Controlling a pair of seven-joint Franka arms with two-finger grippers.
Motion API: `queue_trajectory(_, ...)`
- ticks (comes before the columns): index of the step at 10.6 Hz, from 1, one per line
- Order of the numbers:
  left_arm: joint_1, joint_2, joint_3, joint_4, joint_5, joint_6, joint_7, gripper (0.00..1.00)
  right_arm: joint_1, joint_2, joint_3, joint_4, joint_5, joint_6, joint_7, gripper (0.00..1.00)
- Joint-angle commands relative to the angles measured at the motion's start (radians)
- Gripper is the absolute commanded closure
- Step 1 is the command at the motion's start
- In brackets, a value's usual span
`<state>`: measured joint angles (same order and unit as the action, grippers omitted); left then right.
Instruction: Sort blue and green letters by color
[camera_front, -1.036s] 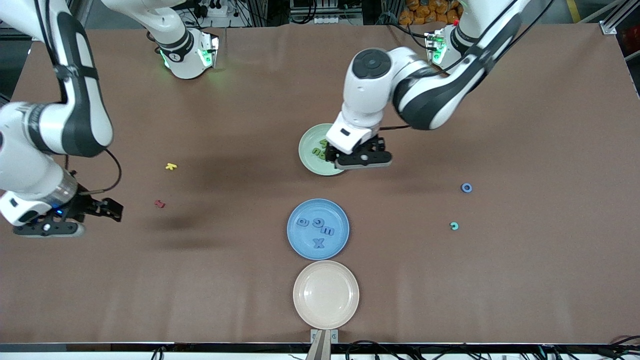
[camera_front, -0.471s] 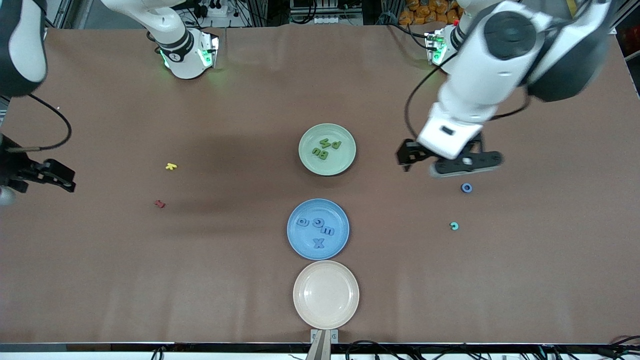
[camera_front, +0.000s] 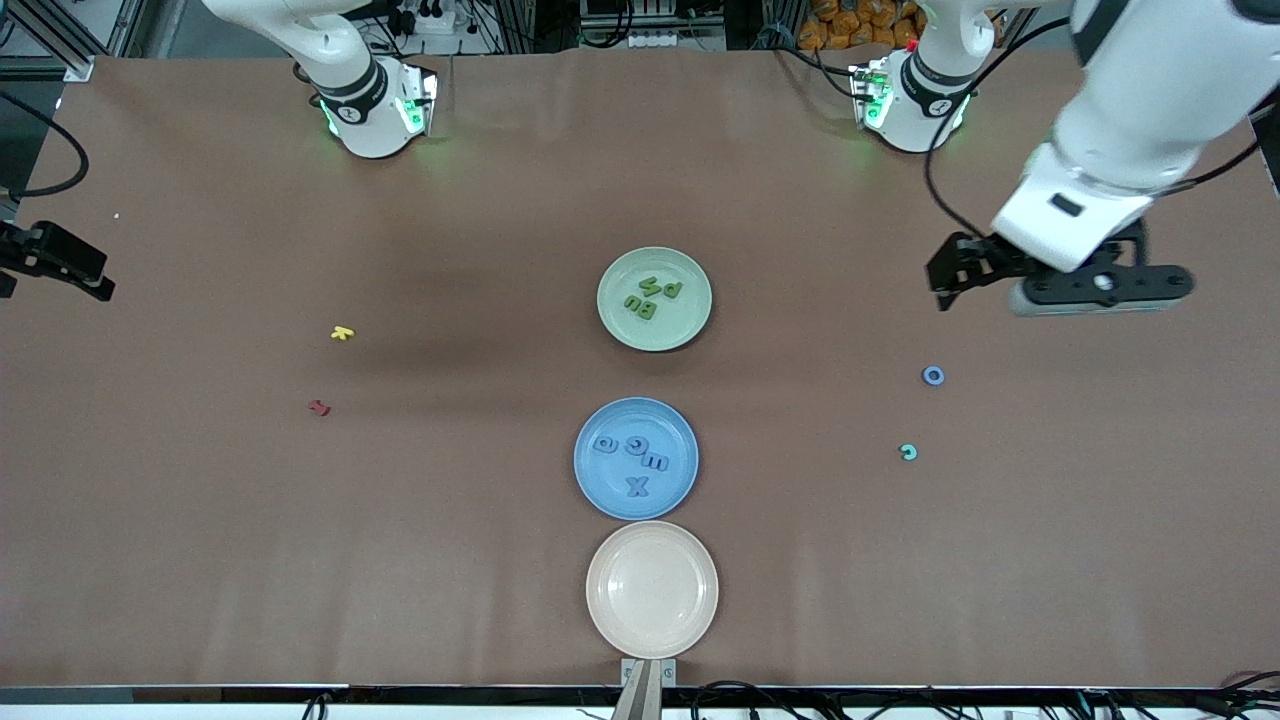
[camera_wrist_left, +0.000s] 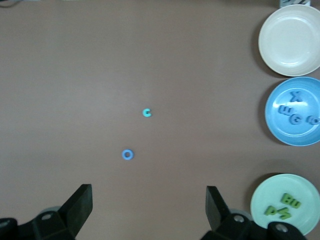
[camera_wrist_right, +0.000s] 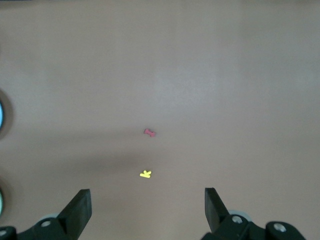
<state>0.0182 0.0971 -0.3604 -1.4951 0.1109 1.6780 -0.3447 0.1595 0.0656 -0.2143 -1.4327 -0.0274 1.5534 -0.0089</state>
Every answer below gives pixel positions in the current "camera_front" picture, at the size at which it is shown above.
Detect blue plate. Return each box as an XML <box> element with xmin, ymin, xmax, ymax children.
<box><xmin>574</xmin><ymin>397</ymin><xmax>700</xmax><ymax>521</ymax></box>

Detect pale green plate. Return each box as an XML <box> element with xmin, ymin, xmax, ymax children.
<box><xmin>597</xmin><ymin>246</ymin><xmax>713</xmax><ymax>353</ymax></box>

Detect aluminium frame profile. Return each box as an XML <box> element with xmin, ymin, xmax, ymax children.
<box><xmin>0</xmin><ymin>0</ymin><xmax>96</xmax><ymax>83</ymax></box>

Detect brown paper table cover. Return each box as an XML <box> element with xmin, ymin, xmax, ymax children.
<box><xmin>0</xmin><ymin>50</ymin><xmax>1280</xmax><ymax>689</ymax></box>

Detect beige plate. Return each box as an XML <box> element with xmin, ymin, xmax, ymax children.
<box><xmin>585</xmin><ymin>520</ymin><xmax>720</xmax><ymax>660</ymax></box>

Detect white power strip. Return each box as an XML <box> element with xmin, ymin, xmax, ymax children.
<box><xmin>628</xmin><ymin>28</ymin><xmax>729</xmax><ymax>51</ymax></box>

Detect black plugs on power strip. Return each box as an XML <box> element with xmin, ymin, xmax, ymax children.
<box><xmin>385</xmin><ymin>0</ymin><xmax>456</xmax><ymax>36</ymax></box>

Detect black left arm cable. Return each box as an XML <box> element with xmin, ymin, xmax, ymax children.
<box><xmin>923</xmin><ymin>15</ymin><xmax>1076</xmax><ymax>246</ymax></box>

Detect orange packets pile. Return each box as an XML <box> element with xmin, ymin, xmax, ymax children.
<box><xmin>798</xmin><ymin>0</ymin><xmax>926</xmax><ymax>51</ymax></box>

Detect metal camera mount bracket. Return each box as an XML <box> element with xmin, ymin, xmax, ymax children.
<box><xmin>612</xmin><ymin>657</ymin><xmax>678</xmax><ymax>720</ymax></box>

